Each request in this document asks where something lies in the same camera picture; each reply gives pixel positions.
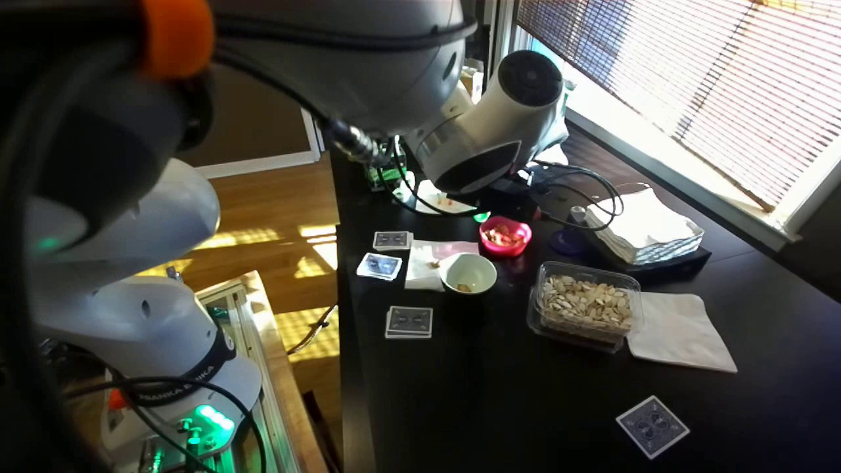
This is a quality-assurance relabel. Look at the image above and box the dark blue round lid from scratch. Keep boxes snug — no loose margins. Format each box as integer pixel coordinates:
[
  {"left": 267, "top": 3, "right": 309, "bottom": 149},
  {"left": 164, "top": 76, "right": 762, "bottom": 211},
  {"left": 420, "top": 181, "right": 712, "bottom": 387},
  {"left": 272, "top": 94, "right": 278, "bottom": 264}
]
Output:
[{"left": 549, "top": 227, "right": 595, "bottom": 261}]

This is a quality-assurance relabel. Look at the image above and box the white window blind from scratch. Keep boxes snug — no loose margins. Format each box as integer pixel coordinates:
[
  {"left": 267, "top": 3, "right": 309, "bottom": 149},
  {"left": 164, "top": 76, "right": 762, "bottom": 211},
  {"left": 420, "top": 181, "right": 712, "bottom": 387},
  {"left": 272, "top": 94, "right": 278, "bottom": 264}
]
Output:
[{"left": 516, "top": 0, "right": 841, "bottom": 212}]

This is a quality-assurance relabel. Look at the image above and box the white window frame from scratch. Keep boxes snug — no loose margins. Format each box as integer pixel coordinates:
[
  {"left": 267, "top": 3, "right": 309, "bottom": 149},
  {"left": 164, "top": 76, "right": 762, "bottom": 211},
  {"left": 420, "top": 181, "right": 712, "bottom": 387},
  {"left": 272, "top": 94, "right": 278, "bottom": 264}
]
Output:
[{"left": 485, "top": 0, "right": 841, "bottom": 258}]

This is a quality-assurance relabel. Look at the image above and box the crumpled white paper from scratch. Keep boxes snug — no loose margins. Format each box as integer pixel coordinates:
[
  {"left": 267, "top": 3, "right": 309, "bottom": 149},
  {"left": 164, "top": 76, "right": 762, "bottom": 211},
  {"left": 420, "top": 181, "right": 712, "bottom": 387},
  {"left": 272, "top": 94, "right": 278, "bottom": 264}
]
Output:
[{"left": 533, "top": 139, "right": 574, "bottom": 172}]

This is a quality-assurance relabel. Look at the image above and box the single white napkin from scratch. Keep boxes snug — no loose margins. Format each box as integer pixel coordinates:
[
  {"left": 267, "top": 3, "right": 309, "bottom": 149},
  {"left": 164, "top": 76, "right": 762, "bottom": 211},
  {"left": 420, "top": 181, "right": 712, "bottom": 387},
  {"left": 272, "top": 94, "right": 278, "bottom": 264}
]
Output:
[{"left": 627, "top": 290, "right": 742, "bottom": 375}]

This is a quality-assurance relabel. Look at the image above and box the black and white bowl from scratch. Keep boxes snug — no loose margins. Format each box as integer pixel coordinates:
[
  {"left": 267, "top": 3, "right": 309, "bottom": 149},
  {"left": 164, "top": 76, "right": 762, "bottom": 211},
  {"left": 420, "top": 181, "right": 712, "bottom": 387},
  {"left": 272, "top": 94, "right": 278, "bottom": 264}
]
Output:
[{"left": 436, "top": 250, "right": 501, "bottom": 296}]

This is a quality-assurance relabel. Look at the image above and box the pink bowl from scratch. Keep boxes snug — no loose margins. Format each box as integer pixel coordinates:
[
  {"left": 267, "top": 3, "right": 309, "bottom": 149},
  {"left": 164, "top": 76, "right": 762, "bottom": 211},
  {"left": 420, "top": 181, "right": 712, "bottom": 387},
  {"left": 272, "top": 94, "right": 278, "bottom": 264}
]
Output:
[{"left": 477, "top": 215, "right": 533, "bottom": 264}]

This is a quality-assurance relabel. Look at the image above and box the playing card in glossy sleeve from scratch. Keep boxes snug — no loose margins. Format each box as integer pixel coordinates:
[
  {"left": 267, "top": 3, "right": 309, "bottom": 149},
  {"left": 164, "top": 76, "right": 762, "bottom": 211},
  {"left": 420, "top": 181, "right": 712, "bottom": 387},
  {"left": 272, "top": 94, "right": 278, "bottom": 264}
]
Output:
[{"left": 355, "top": 250, "right": 406, "bottom": 283}]

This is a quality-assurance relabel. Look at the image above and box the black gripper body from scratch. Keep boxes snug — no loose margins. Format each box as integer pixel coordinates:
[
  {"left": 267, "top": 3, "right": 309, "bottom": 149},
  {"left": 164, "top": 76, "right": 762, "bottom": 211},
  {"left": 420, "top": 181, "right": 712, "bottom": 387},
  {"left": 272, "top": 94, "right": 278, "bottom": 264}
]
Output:
[{"left": 486, "top": 172, "right": 541, "bottom": 221}]

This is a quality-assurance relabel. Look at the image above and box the white paper with gummy candies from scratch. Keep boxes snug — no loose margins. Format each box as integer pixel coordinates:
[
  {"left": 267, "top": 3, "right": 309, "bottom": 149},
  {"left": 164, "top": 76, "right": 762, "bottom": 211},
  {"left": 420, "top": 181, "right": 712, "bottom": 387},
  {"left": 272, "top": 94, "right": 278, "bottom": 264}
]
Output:
[{"left": 395, "top": 179, "right": 481, "bottom": 218}]

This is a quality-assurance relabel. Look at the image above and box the clear plastic seed container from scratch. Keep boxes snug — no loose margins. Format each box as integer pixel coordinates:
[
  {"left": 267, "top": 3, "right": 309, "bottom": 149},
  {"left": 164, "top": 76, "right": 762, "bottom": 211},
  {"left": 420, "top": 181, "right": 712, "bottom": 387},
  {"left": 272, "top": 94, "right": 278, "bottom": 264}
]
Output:
[{"left": 527, "top": 261, "right": 645, "bottom": 357}]

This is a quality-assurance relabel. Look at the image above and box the black floor cable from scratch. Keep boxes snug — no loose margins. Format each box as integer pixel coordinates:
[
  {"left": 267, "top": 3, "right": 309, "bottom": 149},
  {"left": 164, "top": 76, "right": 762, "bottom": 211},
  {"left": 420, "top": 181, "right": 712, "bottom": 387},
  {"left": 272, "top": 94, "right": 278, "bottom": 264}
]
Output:
[{"left": 284, "top": 299, "right": 343, "bottom": 357}]

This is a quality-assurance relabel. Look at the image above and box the wooden robot cart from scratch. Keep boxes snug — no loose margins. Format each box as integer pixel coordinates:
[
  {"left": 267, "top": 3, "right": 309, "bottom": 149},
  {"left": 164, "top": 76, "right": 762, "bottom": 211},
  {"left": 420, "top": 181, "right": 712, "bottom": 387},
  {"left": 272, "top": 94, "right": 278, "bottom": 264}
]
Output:
[{"left": 194, "top": 267, "right": 331, "bottom": 473}]

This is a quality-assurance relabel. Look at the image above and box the blue-backed playing card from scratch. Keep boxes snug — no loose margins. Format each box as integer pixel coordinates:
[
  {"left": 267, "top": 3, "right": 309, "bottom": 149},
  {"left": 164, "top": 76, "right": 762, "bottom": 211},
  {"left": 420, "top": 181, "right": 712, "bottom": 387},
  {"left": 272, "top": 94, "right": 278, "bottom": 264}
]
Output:
[
  {"left": 615, "top": 392, "right": 694, "bottom": 463},
  {"left": 381, "top": 302, "right": 436, "bottom": 342},
  {"left": 372, "top": 229, "right": 416, "bottom": 254}
]

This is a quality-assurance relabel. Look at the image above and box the dark blue tray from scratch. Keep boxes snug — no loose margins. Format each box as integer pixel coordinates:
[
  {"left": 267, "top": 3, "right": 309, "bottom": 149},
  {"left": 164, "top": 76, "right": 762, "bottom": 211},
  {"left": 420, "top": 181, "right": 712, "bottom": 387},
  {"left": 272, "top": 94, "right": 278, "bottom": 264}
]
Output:
[{"left": 572, "top": 202, "right": 716, "bottom": 275}]

